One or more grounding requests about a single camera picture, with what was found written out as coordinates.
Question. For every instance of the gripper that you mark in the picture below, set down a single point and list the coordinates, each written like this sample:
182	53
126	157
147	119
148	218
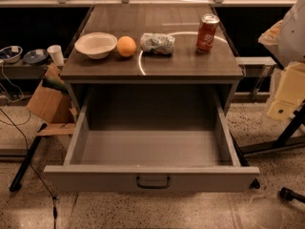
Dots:
294	38

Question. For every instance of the grey top drawer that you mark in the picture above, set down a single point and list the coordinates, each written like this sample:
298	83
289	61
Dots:
152	139

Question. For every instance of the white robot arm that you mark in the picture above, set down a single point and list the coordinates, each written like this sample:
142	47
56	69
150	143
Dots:
286	41

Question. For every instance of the black stand leg right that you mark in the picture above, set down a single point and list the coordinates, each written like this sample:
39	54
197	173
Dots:
285	140

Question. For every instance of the black caster wheel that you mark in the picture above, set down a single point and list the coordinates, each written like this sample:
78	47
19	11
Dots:
290	195

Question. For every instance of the red soda can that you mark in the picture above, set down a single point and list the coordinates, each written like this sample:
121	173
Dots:
206	31

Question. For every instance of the crumpled chip bag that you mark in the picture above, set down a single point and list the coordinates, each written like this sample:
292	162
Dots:
158	43

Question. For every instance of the orange fruit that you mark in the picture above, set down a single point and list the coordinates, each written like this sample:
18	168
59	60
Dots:
126	46

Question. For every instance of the white paper bowl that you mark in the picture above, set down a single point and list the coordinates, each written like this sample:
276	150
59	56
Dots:
96	45

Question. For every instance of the brown cardboard box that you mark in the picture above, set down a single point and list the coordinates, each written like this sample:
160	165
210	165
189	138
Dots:
55	108

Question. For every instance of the white paper cup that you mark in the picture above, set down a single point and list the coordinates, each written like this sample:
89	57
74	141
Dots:
56	55

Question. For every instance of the blue bowl right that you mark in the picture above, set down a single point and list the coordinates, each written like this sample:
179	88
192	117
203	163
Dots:
36	57

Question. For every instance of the blue bowl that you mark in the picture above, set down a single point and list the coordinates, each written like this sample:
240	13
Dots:
36	57
11	54

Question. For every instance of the blue bowl left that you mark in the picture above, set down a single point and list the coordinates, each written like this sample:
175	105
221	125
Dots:
11	54

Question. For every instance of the black floor bar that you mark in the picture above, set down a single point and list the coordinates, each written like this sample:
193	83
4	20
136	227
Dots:
16	183

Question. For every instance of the grey side shelf bracket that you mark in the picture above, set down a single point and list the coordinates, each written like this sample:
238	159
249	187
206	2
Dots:
256	85

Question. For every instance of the green handled tool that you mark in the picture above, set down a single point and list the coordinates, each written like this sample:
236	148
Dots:
52	83

